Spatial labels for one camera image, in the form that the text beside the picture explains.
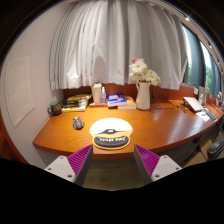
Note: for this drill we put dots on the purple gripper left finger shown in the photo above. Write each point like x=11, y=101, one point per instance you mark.
x=74, y=167

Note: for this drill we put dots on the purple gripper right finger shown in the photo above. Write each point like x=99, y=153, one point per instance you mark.
x=153, y=167

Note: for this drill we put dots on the small grey computer mouse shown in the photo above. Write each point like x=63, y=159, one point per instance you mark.
x=78, y=123

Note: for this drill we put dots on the round penguin mouse pad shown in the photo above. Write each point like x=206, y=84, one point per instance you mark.
x=111, y=133

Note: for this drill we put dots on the dark green mug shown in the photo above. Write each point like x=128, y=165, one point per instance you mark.
x=55, y=108

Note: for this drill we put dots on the stack of books left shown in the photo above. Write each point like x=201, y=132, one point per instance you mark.
x=76, y=103

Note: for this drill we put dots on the yellow book under blue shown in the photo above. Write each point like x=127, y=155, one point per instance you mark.
x=130, y=104

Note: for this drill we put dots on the white ceramic pitcher vase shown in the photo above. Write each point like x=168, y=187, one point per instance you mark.
x=143, y=96

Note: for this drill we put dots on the white paper card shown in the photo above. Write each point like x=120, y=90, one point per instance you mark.
x=203, y=115

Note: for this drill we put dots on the clear sanitizer bottle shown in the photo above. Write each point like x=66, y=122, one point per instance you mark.
x=103, y=95

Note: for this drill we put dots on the black phone on desk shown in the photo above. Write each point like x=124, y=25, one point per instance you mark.
x=211, y=115

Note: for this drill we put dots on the white tissue box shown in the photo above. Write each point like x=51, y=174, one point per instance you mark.
x=96, y=92

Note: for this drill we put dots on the white flower bouquet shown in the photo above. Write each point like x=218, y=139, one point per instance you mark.
x=139, y=72

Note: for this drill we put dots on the white curtain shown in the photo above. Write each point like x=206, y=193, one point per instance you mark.
x=97, y=39

